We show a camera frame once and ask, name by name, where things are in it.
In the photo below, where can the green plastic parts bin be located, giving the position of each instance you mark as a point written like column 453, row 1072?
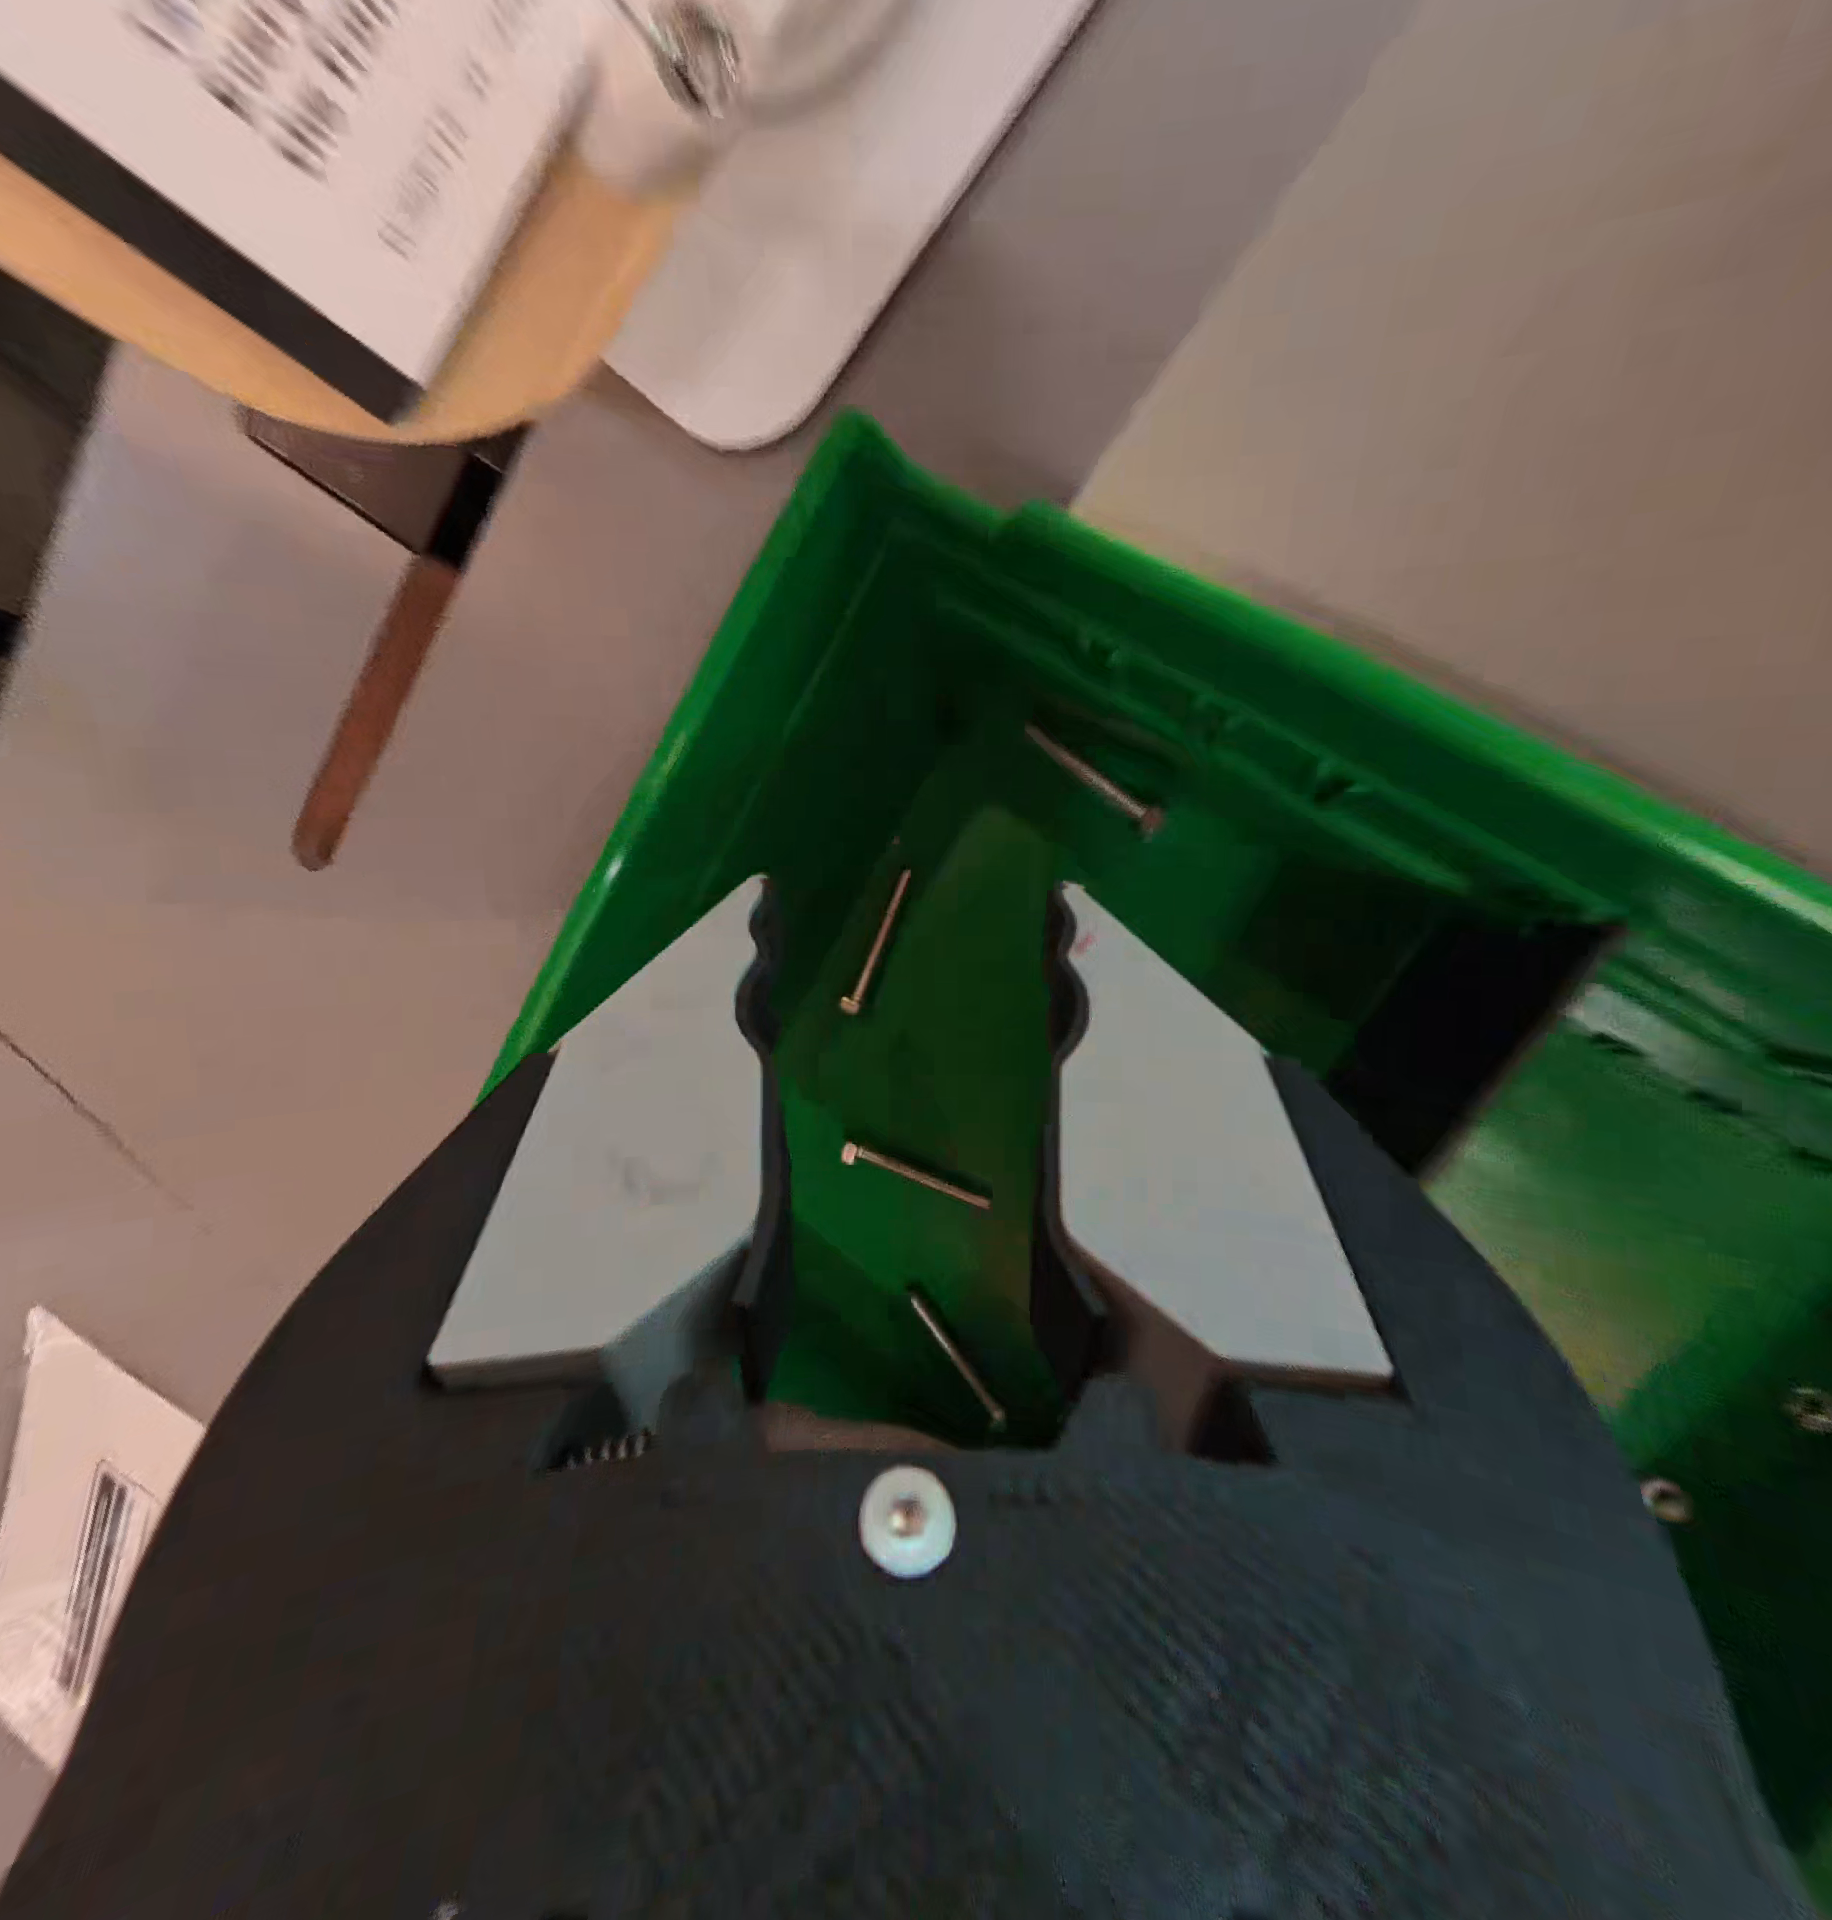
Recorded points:
column 1606, row 1230

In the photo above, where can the white barcode packet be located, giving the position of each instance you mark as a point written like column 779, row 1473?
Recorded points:
column 69, row 1530

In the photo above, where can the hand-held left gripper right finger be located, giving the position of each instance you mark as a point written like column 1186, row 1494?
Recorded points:
column 1200, row 1201

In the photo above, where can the black bin divider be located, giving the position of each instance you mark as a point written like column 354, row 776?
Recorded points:
column 1471, row 1029

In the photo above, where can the white rounded board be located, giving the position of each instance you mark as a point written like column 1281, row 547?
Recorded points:
column 840, row 270

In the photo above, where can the long steel bolt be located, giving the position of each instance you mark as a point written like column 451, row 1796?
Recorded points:
column 917, row 1179
column 1092, row 780
column 876, row 943
column 958, row 1359

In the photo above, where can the dark brown table leg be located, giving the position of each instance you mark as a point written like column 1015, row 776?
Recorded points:
column 390, row 661

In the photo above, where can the white printed paper sheet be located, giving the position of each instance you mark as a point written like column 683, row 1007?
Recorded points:
column 256, row 165

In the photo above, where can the round wooden table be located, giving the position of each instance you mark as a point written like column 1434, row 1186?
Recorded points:
column 121, row 285

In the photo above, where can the shiny metal fitting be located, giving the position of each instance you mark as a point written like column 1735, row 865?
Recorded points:
column 706, row 75

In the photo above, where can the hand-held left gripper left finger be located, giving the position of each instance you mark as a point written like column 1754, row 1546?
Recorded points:
column 600, row 1184

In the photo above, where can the dark furniture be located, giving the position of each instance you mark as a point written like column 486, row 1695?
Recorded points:
column 9, row 480

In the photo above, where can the black flat board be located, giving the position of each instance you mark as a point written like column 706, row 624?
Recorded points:
column 180, row 240

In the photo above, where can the steel hex nut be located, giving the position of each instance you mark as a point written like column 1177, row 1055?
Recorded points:
column 1817, row 1407
column 1662, row 1496

